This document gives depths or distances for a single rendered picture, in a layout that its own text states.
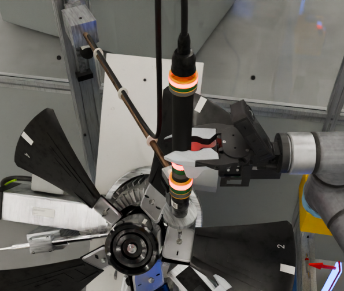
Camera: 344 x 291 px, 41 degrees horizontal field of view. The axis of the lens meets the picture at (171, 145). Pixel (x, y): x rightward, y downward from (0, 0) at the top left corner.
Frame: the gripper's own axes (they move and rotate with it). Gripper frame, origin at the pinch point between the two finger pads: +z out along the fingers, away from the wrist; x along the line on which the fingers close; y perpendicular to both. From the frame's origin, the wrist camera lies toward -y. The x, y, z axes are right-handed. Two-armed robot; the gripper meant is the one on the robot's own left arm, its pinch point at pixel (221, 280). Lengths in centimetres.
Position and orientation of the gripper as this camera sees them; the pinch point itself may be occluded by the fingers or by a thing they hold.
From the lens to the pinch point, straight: 102.6
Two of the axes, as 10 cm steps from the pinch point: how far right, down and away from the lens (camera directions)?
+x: 1.0, 6.4, 7.6
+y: -8.8, 4.1, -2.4
